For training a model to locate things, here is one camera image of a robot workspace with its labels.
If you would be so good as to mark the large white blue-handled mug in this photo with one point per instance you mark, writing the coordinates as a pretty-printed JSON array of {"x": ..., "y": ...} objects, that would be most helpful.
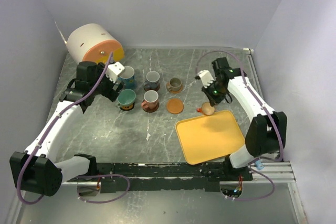
[{"x": 128, "y": 75}]

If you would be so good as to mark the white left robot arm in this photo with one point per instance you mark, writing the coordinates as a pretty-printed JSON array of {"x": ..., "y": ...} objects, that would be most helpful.
[{"x": 35, "y": 170}]

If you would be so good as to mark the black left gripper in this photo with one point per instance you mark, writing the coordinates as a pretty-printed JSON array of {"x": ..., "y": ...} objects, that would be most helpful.
[{"x": 111, "y": 93}]

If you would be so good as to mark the orange copper cup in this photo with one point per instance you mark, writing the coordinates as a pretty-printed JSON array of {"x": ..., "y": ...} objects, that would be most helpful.
[{"x": 206, "y": 109}]

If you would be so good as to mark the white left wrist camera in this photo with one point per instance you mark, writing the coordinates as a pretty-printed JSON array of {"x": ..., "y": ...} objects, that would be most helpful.
[{"x": 114, "y": 70}]

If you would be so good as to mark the aluminium frame rail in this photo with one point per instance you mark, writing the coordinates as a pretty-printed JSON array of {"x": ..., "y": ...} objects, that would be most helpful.
[{"x": 275, "y": 172}]

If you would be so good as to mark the tan wooden coaster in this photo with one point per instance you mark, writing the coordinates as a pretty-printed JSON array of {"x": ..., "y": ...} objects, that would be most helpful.
[{"x": 174, "y": 90}]

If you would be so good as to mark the white pink cup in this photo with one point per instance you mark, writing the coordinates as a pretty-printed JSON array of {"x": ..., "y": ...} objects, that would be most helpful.
[{"x": 150, "y": 100}]

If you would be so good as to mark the blue round coaster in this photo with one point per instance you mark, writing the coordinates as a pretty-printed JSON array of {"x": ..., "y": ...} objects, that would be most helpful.
[{"x": 129, "y": 85}]

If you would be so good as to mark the teal cup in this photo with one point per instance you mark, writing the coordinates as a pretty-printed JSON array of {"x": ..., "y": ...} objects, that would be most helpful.
[{"x": 126, "y": 97}]

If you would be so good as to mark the yellow black-rimmed coaster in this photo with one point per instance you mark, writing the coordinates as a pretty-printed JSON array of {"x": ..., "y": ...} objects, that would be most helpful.
[{"x": 127, "y": 108}]

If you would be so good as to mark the grey yellow-handled cup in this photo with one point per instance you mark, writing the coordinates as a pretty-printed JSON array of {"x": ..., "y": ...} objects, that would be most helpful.
[{"x": 175, "y": 82}]

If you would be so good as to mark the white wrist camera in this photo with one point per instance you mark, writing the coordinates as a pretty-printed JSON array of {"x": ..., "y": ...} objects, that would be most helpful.
[
  {"x": 205, "y": 77},
  {"x": 114, "y": 70}
]

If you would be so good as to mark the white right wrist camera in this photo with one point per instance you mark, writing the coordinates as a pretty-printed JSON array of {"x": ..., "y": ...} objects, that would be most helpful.
[{"x": 205, "y": 77}]

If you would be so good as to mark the dark brown wooden coaster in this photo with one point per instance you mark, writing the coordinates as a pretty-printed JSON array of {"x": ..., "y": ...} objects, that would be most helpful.
[{"x": 148, "y": 88}]

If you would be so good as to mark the white cylindrical drawer cabinet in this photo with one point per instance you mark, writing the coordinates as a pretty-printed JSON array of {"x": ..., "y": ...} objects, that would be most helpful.
[{"x": 91, "y": 42}]

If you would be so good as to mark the light orange wooden coaster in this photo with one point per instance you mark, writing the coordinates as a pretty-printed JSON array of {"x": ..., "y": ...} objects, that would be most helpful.
[{"x": 175, "y": 106}]

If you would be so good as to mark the white grey-handled cup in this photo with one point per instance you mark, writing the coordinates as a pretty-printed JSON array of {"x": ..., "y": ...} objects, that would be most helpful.
[{"x": 152, "y": 79}]

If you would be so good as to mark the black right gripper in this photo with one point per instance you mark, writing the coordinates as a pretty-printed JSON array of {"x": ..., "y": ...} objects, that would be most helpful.
[{"x": 213, "y": 100}]

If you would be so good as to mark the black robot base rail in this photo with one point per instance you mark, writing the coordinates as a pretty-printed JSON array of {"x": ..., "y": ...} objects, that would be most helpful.
[{"x": 178, "y": 184}]

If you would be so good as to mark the blue clip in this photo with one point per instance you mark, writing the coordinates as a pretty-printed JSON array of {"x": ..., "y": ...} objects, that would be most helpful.
[{"x": 259, "y": 165}]

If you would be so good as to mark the dark walnut wooden coaster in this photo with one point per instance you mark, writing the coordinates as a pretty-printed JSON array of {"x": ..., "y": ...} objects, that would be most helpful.
[{"x": 150, "y": 110}]

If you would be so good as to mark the yellow plastic tray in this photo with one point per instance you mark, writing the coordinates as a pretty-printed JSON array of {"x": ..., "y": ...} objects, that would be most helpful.
[{"x": 204, "y": 138}]

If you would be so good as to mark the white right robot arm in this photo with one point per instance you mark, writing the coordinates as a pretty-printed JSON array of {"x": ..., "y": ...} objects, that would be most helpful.
[{"x": 267, "y": 131}]

